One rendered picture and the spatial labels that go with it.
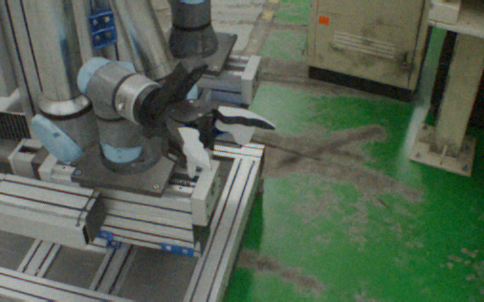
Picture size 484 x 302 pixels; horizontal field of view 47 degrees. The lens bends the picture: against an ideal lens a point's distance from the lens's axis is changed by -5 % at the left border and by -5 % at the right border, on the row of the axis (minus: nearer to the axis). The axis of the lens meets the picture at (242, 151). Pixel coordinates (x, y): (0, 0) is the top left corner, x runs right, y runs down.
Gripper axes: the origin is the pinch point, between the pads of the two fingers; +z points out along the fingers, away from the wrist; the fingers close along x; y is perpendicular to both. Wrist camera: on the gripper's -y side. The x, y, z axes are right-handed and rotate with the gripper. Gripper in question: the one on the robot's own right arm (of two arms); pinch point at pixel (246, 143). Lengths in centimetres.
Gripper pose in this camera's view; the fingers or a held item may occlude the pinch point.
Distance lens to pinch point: 83.0
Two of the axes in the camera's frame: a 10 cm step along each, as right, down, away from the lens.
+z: 7.8, 4.1, -4.8
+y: -0.9, 8.2, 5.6
